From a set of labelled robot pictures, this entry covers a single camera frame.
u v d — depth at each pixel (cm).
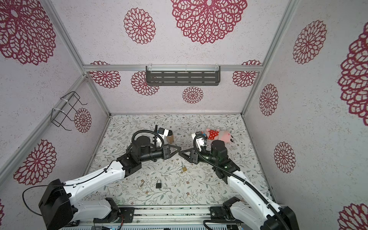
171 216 75
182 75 95
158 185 83
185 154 70
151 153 62
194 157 63
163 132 66
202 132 109
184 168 90
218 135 100
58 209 39
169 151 66
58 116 73
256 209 44
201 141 66
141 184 85
